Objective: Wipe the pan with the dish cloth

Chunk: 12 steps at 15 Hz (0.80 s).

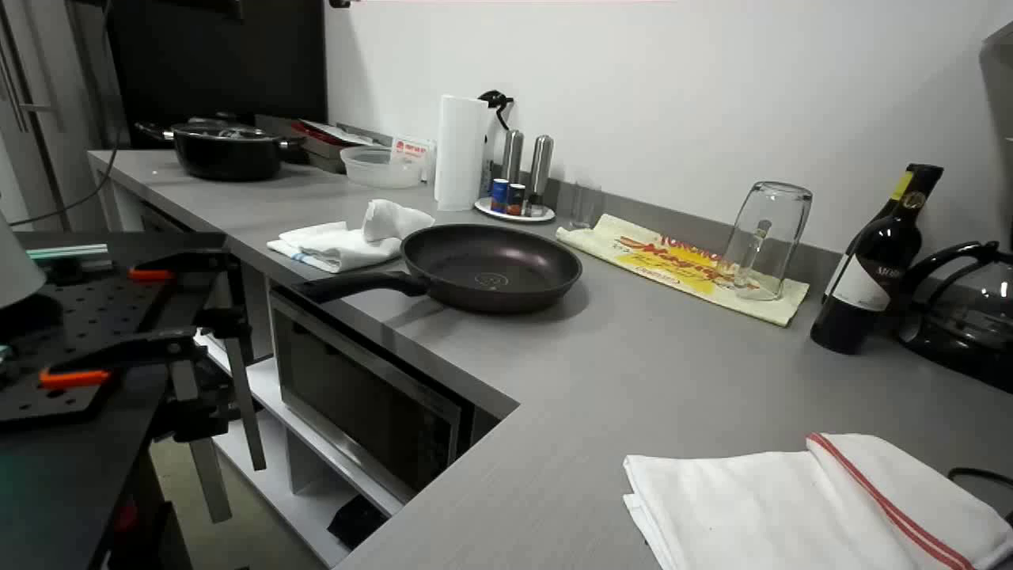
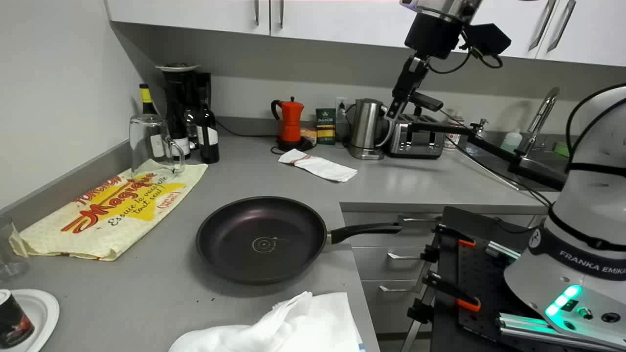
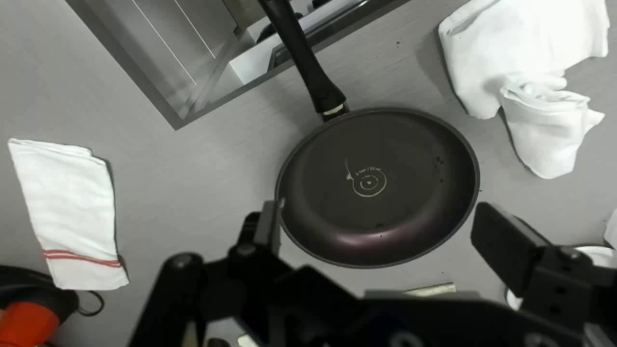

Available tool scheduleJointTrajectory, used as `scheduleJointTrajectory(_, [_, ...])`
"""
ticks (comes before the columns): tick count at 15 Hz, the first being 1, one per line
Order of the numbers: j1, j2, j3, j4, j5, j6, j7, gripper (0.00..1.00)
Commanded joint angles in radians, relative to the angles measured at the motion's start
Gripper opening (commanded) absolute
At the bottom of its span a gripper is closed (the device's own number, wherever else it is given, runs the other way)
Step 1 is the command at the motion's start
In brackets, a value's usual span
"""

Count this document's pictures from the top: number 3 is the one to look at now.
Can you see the folded white cloth red stripe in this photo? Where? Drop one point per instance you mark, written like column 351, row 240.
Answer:
column 69, row 201

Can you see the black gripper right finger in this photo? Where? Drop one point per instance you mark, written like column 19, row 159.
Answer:
column 549, row 280

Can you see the white dish cloth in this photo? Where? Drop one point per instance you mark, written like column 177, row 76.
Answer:
column 511, row 57

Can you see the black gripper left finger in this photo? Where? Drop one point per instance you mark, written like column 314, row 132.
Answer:
column 260, row 230

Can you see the orange and black clamp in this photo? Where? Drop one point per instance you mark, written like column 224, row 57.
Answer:
column 33, row 309

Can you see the black frying pan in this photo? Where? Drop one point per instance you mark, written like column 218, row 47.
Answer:
column 368, row 188

